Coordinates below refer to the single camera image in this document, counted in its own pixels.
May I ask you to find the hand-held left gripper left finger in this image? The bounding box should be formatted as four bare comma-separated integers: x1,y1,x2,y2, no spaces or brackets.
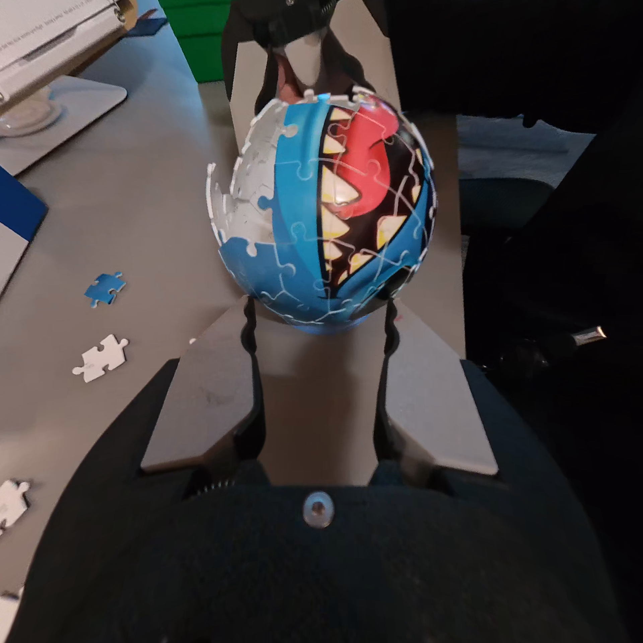
140,295,266,475

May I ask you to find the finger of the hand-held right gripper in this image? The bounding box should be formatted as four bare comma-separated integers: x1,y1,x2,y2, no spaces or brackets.
321,0,404,110
221,0,277,147

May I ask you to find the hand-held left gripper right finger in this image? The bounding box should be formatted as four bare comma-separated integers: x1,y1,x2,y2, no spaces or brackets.
373,296,499,487

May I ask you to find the group of white puzzle pieces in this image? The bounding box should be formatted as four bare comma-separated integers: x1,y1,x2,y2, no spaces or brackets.
0,334,198,643

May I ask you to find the blue cartoon puzzle ball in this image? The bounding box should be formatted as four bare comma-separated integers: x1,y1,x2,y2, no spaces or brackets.
206,88,438,336

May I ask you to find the blue puzzle piece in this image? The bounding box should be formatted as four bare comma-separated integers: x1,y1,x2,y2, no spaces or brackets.
84,272,127,308

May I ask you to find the cartoon printed puzzle box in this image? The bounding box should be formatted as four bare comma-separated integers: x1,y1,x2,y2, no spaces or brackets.
0,165,49,298

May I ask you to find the person's right hand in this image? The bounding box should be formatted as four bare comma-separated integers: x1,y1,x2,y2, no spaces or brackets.
274,50,306,102

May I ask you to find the green box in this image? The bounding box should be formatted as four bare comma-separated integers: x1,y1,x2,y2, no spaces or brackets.
160,0,233,84

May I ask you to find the dark blue flat card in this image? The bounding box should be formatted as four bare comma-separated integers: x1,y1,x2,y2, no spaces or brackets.
126,16,167,37

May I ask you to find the black office chair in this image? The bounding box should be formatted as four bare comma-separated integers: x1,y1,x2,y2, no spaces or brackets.
456,100,643,553

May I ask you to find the silver stand with white pedestal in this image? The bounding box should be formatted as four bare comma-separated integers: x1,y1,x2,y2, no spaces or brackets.
0,75,128,177

